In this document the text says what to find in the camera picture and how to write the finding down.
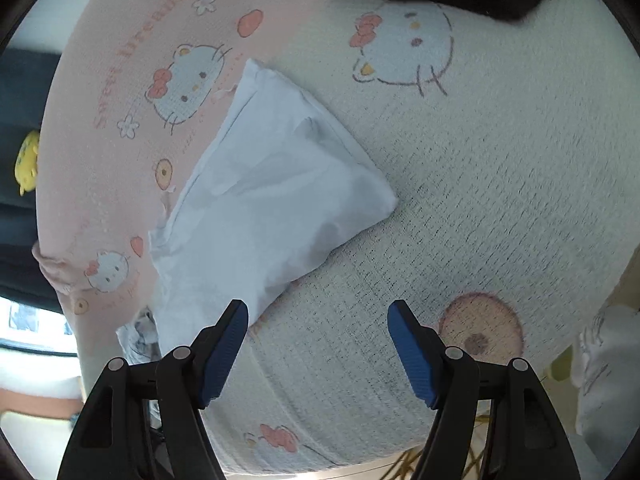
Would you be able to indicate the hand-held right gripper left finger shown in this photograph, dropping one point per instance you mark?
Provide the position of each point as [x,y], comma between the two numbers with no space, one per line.
[225,355]

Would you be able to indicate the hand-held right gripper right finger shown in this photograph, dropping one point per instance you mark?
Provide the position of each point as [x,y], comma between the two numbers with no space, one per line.
[410,355]

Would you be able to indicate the white t-shirt with navy trim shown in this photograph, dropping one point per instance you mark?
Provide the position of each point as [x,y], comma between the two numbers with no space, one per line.
[275,185]

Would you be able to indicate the light blue cartoon printed garment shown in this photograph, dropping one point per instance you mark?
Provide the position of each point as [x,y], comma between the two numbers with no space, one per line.
[137,340]

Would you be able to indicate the yellow-green slipper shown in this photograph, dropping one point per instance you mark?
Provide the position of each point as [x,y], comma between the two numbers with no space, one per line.
[562,367]

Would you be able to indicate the pink cartoon printed sofa blanket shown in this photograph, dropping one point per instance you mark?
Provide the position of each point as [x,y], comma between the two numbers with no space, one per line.
[450,185]

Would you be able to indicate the white cartoon printed cloth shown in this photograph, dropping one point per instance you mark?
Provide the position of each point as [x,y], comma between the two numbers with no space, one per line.
[600,370]

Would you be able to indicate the glass sliding door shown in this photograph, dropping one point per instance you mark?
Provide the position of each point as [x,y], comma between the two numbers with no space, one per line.
[30,320]

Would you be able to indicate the yellow plush toy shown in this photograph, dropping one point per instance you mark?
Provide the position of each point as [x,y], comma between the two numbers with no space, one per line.
[27,160]

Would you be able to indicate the dark blue curtain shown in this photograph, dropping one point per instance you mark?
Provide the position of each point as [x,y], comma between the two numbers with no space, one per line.
[20,85]

